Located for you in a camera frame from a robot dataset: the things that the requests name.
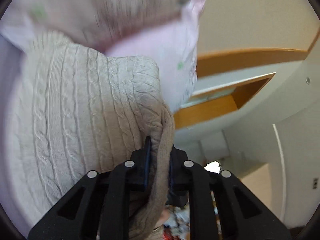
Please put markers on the beige cable knit sweater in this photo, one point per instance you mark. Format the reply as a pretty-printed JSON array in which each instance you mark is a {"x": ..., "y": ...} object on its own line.
[{"x": 77, "y": 110}]

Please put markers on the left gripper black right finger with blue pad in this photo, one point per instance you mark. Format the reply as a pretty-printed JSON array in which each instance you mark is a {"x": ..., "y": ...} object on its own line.
[{"x": 220, "y": 205}]

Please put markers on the lavender bed sheet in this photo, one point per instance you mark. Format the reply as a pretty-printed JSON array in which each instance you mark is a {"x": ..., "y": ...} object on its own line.
[{"x": 10, "y": 79}]

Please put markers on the pink floral pillow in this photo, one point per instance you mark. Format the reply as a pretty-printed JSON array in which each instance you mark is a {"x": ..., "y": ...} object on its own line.
[{"x": 173, "y": 46}]

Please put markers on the wooden framed window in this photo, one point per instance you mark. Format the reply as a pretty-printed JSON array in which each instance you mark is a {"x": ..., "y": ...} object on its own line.
[{"x": 215, "y": 102}]

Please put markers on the beige floral pillow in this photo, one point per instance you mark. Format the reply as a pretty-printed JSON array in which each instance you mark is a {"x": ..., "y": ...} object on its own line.
[{"x": 88, "y": 22}]

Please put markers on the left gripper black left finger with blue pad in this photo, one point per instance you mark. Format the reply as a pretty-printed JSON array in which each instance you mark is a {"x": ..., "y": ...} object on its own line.
[{"x": 98, "y": 205}]

